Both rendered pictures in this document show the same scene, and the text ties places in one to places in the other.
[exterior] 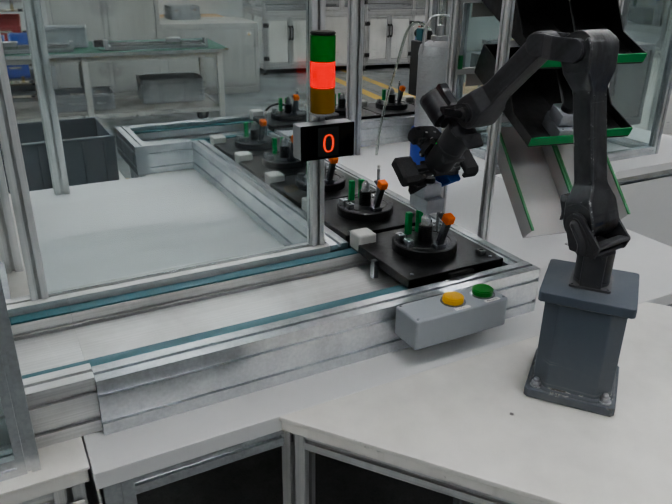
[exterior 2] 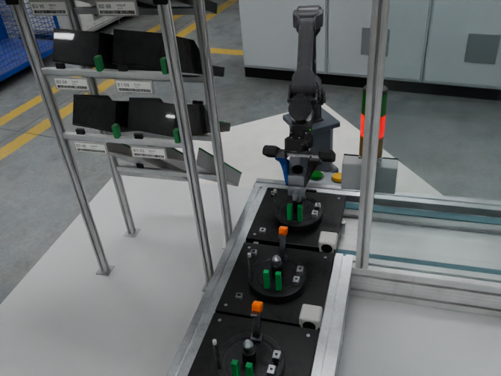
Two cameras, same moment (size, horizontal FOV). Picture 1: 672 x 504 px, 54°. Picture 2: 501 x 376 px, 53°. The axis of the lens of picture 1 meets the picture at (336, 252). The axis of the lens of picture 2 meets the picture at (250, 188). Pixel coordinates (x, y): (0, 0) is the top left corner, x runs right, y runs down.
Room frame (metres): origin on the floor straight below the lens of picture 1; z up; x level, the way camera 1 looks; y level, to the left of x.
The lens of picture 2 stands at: (2.16, 0.53, 1.85)
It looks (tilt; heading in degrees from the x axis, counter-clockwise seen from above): 35 degrees down; 227
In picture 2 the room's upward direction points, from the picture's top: 5 degrees counter-clockwise
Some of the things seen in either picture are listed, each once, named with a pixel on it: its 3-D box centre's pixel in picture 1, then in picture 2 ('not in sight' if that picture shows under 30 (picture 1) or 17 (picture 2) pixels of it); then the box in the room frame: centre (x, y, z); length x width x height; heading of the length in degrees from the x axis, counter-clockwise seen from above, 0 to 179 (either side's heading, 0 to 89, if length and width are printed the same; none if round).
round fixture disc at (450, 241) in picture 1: (424, 243); (298, 212); (1.32, -0.19, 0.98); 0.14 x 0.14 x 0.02
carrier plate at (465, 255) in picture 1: (423, 251); (298, 218); (1.32, -0.19, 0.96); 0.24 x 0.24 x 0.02; 28
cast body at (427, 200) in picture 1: (424, 191); (297, 180); (1.33, -0.19, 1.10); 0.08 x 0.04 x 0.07; 29
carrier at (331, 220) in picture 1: (365, 195); (276, 268); (1.54, -0.07, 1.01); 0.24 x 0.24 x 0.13; 28
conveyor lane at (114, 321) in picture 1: (295, 296); (407, 251); (1.20, 0.08, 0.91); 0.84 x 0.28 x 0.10; 118
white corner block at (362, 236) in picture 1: (362, 239); (327, 242); (1.36, -0.06, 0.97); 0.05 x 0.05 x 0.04; 28
